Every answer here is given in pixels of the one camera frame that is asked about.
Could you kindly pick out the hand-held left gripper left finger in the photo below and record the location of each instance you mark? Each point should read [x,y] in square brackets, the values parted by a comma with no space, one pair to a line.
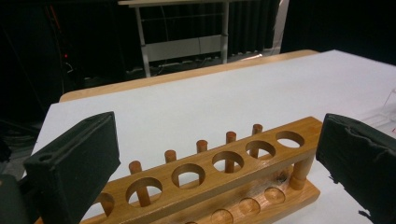
[77,161]

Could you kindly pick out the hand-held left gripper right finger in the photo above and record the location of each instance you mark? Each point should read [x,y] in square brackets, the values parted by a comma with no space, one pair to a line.
[361,161]

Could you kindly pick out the wooden test tube rack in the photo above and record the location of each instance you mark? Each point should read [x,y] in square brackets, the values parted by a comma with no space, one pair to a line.
[218,183]

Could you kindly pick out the clear plastic well plate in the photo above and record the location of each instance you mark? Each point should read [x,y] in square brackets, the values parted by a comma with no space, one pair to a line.
[386,118]

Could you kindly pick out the dark equipment stand red light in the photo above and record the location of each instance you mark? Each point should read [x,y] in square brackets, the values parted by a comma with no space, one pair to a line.
[65,56]

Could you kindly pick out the white table mat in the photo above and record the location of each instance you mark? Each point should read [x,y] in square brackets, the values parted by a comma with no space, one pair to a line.
[218,102]

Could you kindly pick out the dark curtain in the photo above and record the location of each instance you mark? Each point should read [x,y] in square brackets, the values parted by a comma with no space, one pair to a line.
[249,28]

